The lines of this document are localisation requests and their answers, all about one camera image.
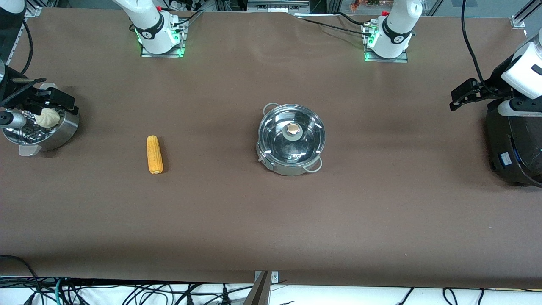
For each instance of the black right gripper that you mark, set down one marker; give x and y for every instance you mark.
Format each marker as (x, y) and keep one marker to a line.
(12, 88)

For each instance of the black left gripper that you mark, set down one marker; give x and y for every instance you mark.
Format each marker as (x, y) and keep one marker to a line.
(493, 87)

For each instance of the yellow corn cob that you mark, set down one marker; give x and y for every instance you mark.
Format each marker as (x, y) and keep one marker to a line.
(154, 154)

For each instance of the glass pot lid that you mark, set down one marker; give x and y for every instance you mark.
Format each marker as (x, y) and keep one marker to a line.
(275, 140)

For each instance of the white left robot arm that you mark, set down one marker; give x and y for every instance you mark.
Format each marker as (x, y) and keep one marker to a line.
(396, 25)

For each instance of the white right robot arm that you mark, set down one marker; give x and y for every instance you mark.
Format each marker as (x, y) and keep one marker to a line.
(150, 29)

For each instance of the steel steamer pot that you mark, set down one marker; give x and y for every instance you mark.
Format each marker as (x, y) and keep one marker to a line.
(63, 131)

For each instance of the grey steel pot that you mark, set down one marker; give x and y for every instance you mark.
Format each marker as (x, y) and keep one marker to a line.
(288, 170)

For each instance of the white steamed bun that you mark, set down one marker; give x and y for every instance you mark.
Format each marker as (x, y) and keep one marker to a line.
(47, 119)

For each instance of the black rice cooker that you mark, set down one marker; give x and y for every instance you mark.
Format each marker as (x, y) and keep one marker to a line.
(516, 148)

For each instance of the grey metal box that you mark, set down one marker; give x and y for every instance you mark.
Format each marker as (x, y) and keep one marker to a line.
(275, 6)

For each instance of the brown table mat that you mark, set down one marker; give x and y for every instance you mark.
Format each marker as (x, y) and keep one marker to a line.
(271, 212)

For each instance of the brown metal bar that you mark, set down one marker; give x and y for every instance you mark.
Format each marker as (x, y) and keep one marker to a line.
(259, 292)

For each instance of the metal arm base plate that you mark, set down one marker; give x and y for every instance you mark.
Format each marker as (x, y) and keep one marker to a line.
(387, 60)
(169, 55)

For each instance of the aluminium frame extrusion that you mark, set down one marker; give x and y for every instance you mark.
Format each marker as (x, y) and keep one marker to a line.
(518, 21)
(33, 10)

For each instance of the small metal bracket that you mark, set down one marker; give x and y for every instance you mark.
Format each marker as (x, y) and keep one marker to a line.
(275, 277)

